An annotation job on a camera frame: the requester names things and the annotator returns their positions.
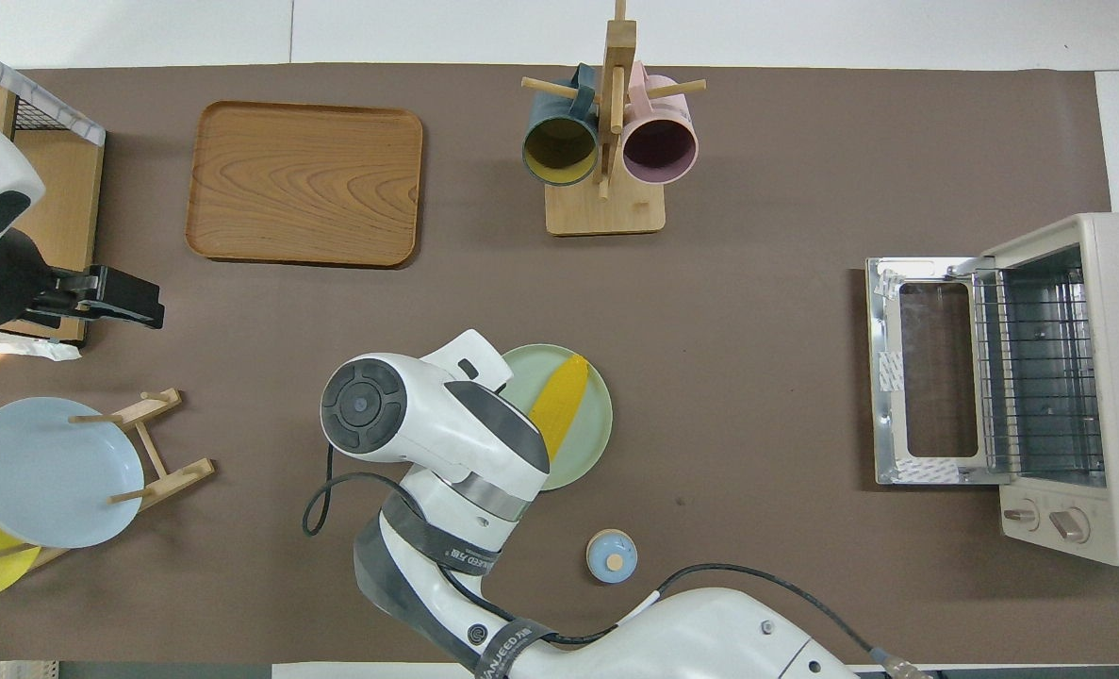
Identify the light blue plate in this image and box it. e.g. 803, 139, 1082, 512
0, 396, 145, 550

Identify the metal oven rack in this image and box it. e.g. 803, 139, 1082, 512
972, 266, 1108, 478

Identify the wooden tray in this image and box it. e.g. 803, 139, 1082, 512
185, 100, 424, 270

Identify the pale green plate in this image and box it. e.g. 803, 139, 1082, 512
498, 343, 615, 492

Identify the pink mug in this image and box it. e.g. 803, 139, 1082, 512
619, 61, 700, 186

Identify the wooden plate rack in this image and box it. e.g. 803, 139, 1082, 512
0, 387, 217, 571

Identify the dark teal mug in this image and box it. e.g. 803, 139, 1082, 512
521, 64, 601, 188

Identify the wooden mug tree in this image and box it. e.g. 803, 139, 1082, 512
519, 0, 708, 237

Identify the yellow corn cob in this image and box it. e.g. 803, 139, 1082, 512
527, 353, 592, 463

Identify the glass oven door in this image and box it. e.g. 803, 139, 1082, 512
865, 256, 1009, 488

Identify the brown table mat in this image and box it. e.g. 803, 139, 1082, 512
0, 63, 1113, 666

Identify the small blue call bell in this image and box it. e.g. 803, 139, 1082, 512
585, 528, 638, 584

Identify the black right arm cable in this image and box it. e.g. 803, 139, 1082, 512
302, 470, 937, 679

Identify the wire basket with wooden shelves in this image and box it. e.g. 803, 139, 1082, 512
0, 36, 107, 364

